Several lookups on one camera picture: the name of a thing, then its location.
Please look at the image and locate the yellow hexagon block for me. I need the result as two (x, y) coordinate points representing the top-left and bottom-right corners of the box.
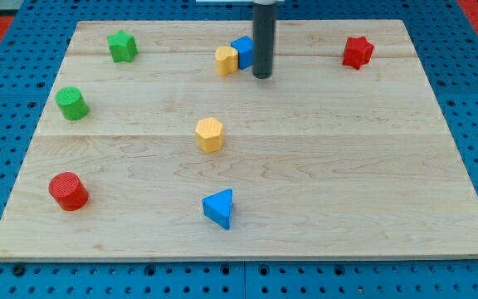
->
(195, 117), (224, 153)

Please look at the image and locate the yellow heart block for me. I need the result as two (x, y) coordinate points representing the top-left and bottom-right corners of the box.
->
(214, 46), (239, 76)

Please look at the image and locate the blue triangle block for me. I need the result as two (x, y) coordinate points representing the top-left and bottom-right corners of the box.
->
(202, 189), (233, 230)

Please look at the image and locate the light wooden board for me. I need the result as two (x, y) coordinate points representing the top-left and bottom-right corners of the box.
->
(0, 20), (478, 262)

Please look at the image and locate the blue cube block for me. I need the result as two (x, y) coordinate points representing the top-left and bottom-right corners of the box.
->
(231, 36), (253, 70)

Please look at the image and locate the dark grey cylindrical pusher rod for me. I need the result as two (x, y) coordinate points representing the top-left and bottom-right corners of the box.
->
(252, 0), (277, 79)

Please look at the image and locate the red star block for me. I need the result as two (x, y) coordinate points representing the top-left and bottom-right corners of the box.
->
(342, 37), (374, 70)

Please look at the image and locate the green star block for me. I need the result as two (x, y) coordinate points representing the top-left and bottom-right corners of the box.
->
(107, 30), (139, 63)

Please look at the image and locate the green cylinder block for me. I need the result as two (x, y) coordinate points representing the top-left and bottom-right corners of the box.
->
(55, 86), (89, 120)

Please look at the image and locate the red cylinder block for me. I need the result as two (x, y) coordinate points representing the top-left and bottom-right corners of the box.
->
(48, 172), (89, 211)

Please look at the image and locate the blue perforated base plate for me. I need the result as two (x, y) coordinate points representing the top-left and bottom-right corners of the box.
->
(0, 1), (478, 298)

